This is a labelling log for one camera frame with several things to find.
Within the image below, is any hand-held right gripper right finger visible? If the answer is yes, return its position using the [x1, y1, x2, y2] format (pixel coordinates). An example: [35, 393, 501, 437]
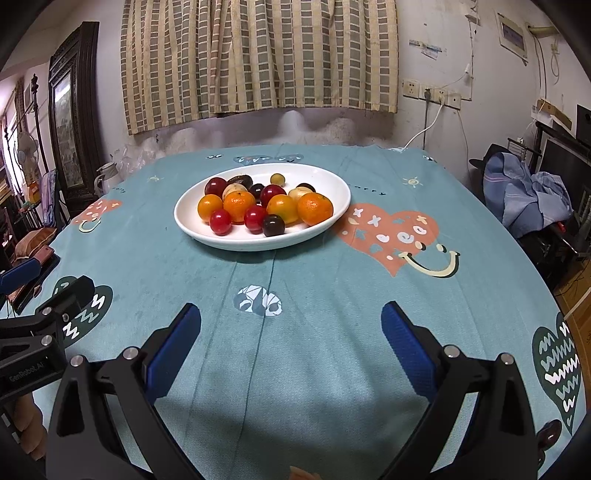
[379, 301, 539, 480]

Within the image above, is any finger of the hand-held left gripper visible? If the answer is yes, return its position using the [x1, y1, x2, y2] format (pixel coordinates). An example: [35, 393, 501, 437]
[0, 257, 41, 296]
[0, 275, 96, 363]

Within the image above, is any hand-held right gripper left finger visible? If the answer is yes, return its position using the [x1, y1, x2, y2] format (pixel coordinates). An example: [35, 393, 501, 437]
[46, 302, 204, 480]

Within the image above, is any red cherry tomato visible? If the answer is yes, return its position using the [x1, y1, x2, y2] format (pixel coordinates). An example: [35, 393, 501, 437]
[209, 209, 232, 236]
[244, 205, 269, 234]

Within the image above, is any orange-yellow tomato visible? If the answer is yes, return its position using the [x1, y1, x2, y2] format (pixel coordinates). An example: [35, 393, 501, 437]
[198, 194, 224, 222]

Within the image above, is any large orange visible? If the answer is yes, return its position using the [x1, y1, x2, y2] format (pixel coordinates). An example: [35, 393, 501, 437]
[297, 192, 334, 227]

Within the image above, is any medium orange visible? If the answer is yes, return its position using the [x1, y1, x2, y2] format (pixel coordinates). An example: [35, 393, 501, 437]
[266, 194, 299, 226]

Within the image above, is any white oval plate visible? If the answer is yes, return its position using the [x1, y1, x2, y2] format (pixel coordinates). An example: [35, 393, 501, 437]
[174, 162, 352, 252]

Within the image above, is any red apple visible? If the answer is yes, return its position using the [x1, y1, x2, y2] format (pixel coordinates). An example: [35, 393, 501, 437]
[259, 184, 287, 207]

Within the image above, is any person's left hand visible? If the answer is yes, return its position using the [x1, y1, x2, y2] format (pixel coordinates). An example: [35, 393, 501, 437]
[9, 394, 49, 462]

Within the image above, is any brown cushion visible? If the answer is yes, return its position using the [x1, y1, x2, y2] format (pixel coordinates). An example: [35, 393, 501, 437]
[16, 230, 58, 258]

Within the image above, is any white thermos jug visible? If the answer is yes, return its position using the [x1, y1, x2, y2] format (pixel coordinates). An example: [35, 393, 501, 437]
[95, 161, 122, 197]

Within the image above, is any white standing fan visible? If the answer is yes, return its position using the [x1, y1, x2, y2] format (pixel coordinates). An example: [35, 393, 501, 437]
[16, 134, 40, 204]

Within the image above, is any clear plastic bag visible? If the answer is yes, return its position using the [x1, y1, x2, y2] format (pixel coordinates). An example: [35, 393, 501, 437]
[111, 143, 158, 178]

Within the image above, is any dark wooden framed picture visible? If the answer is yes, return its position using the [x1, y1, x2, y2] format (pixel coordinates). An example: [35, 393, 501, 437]
[48, 21, 105, 199]

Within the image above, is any small tangerine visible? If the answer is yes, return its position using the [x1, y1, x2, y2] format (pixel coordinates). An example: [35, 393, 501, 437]
[223, 191, 256, 225]

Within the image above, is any dark red round object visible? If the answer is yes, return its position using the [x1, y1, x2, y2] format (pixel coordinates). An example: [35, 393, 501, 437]
[536, 420, 563, 451]

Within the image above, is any blue cloth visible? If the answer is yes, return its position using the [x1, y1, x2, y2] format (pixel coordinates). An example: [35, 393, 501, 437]
[482, 152, 573, 238]

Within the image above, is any black hat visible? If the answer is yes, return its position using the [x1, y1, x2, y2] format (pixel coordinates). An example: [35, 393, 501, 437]
[468, 144, 509, 172]

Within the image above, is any black monitor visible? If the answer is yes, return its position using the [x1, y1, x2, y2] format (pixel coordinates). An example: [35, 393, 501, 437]
[538, 134, 591, 195]

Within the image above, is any long cardboard box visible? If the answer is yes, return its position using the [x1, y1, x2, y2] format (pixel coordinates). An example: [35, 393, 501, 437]
[531, 99, 573, 131]

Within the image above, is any checked beige curtain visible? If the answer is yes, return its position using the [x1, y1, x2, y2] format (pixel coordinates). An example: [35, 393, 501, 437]
[121, 0, 399, 136]

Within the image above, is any white power cable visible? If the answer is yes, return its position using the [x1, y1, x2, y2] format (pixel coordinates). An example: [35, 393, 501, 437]
[401, 104, 445, 151]

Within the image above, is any white double wall socket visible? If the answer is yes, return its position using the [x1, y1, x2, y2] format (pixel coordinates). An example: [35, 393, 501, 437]
[421, 88, 462, 110]

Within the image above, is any paper wall sticker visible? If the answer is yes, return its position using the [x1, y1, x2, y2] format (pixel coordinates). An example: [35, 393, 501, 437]
[409, 39, 447, 61]

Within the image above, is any white framed wall board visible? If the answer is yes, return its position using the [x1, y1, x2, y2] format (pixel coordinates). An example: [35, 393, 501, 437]
[496, 11, 530, 61]

